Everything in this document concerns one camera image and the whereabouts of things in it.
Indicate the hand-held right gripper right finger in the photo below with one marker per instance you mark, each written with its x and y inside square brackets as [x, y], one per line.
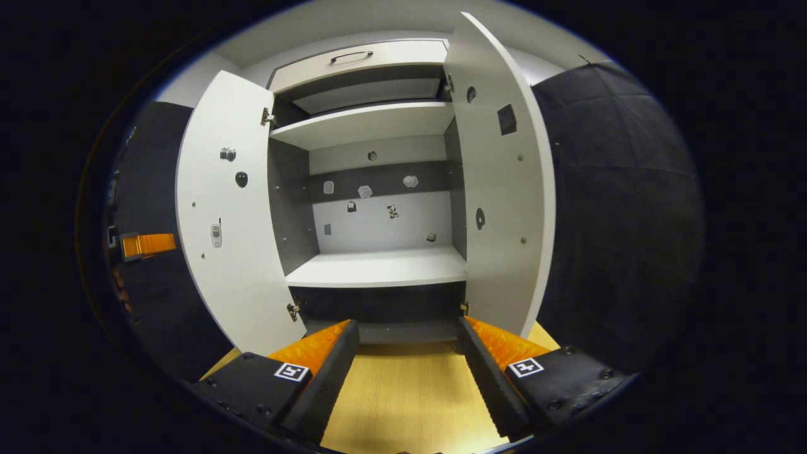
[490, 384]

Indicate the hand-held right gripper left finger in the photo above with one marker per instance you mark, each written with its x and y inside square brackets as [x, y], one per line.
[328, 384]

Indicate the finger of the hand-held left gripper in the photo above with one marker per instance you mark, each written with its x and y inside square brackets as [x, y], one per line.
[151, 244]

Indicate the grey cabinet door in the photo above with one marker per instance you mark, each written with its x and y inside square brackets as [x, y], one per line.
[504, 265]
[239, 284]

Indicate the black backdrop cloth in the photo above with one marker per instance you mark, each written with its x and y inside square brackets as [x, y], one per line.
[630, 221]

